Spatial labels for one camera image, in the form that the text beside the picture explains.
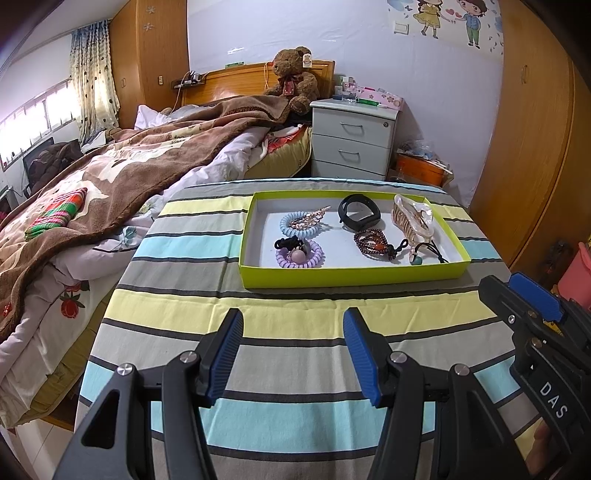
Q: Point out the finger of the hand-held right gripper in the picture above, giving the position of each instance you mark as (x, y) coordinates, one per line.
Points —
(538, 295)
(501, 300)

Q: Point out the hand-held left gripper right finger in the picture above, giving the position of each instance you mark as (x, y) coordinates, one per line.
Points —
(364, 355)

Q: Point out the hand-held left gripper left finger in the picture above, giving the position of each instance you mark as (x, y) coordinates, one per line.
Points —
(226, 355)

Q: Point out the lime green cardboard box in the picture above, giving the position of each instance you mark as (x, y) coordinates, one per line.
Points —
(258, 249)

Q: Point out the black wristband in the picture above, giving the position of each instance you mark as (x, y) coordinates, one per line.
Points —
(360, 214)

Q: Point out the gold rhinestone hair clip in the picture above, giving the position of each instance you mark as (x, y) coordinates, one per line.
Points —
(311, 217)

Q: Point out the pink plastic bucket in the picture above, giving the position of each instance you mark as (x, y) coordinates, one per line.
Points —
(575, 270)

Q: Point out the striped tablecloth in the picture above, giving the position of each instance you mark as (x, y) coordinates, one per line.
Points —
(300, 323)

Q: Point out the translucent pink hair claw clip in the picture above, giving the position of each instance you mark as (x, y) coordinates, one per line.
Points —
(413, 221)

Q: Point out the wide wooden wardrobe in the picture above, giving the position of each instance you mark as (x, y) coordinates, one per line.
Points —
(535, 147)

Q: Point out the orange storage box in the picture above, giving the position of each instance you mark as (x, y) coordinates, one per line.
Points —
(422, 168)

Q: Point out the white floral quilt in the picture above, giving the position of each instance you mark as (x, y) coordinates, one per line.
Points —
(69, 286)

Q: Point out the brown fleece blanket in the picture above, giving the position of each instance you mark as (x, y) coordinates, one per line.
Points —
(115, 184)

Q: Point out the olive yellow mattress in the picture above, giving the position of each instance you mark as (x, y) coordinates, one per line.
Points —
(286, 159)

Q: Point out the grey drawer nightstand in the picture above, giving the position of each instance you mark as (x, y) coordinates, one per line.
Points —
(353, 138)

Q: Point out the pink floral tissue box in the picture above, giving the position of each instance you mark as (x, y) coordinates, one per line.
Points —
(383, 98)

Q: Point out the dark jacket on chair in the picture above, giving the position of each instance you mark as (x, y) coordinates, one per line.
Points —
(51, 159)

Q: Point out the wooden headboard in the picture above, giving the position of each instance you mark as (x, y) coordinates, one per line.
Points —
(240, 83)

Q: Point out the brown teddy bear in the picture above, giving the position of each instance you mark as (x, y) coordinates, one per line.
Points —
(293, 74)

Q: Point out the patterned curtain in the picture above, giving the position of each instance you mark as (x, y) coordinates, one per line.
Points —
(94, 83)

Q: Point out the window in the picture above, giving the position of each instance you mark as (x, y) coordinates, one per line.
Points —
(41, 115)

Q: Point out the narrow wooden wardrobe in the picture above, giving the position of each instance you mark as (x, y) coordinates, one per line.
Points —
(147, 60)

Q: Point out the cartoon wall sticker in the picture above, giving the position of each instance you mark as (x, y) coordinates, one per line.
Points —
(443, 21)

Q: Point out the white wall switch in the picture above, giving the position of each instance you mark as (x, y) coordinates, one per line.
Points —
(400, 26)

